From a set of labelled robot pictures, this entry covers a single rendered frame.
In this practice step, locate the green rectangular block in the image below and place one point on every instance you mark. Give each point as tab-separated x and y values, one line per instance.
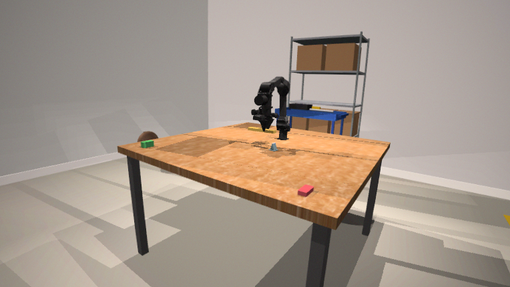
147	144

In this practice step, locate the small red block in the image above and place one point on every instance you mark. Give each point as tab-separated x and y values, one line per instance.
305	190

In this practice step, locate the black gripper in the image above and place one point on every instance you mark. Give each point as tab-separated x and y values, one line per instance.
265	118

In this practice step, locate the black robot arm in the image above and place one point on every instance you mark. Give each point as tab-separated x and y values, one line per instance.
264	97

